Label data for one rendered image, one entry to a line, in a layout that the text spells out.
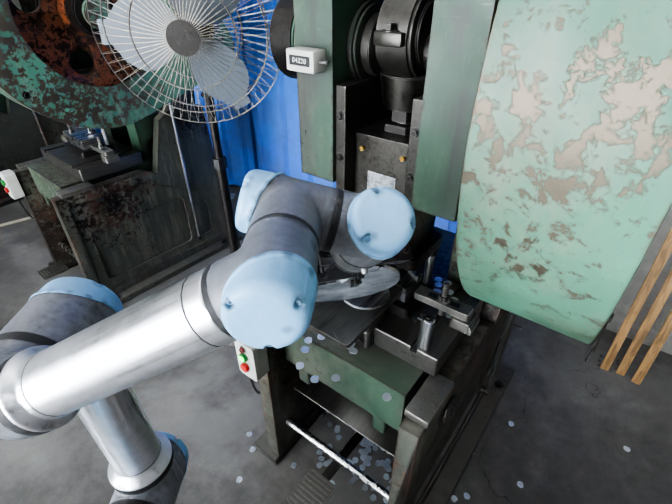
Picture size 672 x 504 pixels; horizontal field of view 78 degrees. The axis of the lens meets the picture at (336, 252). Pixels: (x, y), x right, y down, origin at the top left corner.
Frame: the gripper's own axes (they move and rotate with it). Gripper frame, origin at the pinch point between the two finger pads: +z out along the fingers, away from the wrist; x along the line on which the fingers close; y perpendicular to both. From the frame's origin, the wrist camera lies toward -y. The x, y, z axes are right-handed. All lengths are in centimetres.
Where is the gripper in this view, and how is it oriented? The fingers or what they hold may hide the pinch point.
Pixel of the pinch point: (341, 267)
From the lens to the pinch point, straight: 78.3
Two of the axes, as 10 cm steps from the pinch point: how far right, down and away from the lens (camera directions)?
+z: -1.8, 2.0, 9.6
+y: -9.7, 1.4, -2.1
